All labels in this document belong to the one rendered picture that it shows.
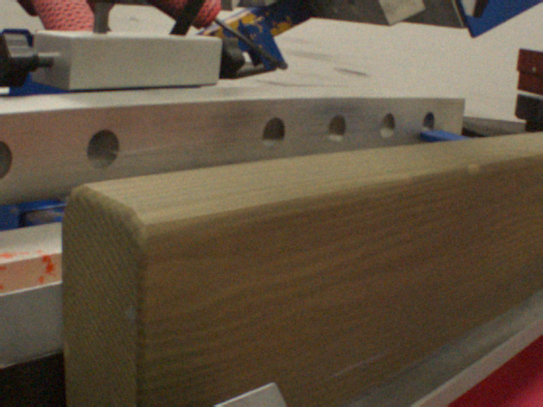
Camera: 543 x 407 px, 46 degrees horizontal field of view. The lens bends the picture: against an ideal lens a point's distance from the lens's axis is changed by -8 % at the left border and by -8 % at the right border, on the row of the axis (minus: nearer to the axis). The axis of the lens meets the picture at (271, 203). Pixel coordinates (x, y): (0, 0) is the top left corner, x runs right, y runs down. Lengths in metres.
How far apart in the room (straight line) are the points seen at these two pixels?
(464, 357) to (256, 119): 0.27
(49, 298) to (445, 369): 0.12
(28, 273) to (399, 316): 0.16
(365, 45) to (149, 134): 2.44
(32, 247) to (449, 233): 0.18
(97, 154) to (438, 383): 0.26
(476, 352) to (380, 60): 2.56
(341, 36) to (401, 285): 2.72
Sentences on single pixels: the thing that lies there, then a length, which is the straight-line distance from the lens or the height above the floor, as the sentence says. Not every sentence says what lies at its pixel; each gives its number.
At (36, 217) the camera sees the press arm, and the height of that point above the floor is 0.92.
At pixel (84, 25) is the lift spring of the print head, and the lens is 0.65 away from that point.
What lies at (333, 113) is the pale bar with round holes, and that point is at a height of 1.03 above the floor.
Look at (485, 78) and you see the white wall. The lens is 2.52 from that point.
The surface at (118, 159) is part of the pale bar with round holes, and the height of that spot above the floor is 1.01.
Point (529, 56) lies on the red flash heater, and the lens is 1.44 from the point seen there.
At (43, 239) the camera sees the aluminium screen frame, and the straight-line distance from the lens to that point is 0.31.
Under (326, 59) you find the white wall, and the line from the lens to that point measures 2.94.
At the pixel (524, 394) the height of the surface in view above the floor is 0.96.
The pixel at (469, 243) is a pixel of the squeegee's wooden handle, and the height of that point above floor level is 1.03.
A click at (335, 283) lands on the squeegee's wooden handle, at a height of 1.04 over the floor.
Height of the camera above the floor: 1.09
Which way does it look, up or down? 16 degrees down
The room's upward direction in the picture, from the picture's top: 6 degrees clockwise
